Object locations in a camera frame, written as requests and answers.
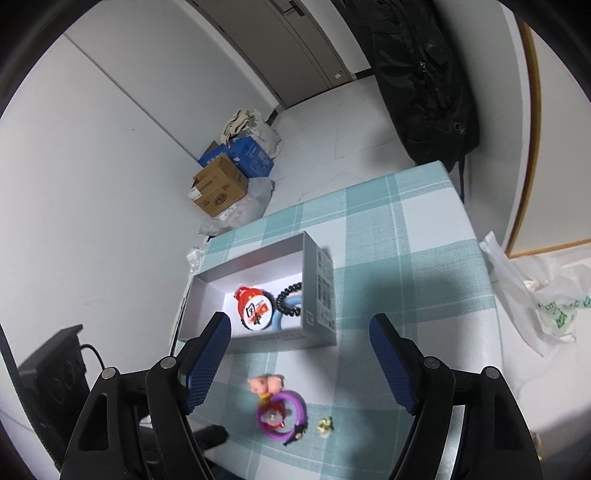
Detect black backpack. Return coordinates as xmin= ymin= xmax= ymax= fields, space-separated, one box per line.
xmin=369 ymin=0 xmax=481 ymax=167

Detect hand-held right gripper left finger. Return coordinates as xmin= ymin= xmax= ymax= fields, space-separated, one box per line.
xmin=60 ymin=311 xmax=232 ymax=480

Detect blue carton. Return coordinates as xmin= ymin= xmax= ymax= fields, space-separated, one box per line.
xmin=198 ymin=141 xmax=232 ymax=168
xmin=228 ymin=136 xmax=273 ymax=178

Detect black spiral hair tie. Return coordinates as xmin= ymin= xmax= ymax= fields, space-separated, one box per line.
xmin=277 ymin=281 xmax=304 ymax=317

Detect teal checked tablecloth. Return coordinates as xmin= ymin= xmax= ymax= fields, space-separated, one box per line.
xmin=173 ymin=161 xmax=504 ymax=480

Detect grey cardboard box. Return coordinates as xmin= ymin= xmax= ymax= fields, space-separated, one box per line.
xmin=178 ymin=232 xmax=338 ymax=354

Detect white canvas bag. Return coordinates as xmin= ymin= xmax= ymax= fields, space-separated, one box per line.
xmin=221 ymin=109 xmax=283 ymax=160

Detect grey door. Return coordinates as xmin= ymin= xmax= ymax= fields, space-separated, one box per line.
xmin=185 ymin=0 xmax=375 ymax=109

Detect pink pig charm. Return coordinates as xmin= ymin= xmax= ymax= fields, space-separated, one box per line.
xmin=248 ymin=375 xmax=286 ymax=398

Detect clear plastic bag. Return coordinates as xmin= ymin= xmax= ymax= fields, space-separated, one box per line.
xmin=198 ymin=178 xmax=275 ymax=236

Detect black speaker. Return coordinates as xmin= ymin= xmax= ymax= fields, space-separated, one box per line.
xmin=18 ymin=324 xmax=88 ymax=467

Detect white green-printed plastic bag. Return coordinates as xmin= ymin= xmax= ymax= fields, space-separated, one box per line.
xmin=479 ymin=231 xmax=591 ymax=356

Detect brown cardboard box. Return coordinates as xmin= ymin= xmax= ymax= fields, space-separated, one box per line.
xmin=187 ymin=154 xmax=249 ymax=217

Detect blue hair ring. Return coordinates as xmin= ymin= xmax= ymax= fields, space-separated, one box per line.
xmin=272 ymin=293 xmax=303 ymax=333

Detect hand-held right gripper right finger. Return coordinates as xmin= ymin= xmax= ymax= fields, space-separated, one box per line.
xmin=369 ymin=313 xmax=543 ymax=480

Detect white round badge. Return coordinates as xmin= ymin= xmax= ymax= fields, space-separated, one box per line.
xmin=238 ymin=295 xmax=273 ymax=330

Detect black cable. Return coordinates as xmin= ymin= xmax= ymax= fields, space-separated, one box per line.
xmin=81 ymin=344 xmax=105 ymax=370

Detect red round badge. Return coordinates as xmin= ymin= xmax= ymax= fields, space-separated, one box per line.
xmin=234 ymin=285 xmax=264 ymax=315

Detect purple hair ring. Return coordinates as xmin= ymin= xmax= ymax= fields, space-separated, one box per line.
xmin=256 ymin=389 xmax=308 ymax=441

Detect white wood-framed sliding door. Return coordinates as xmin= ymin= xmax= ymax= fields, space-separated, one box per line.
xmin=503 ymin=18 xmax=591 ymax=259

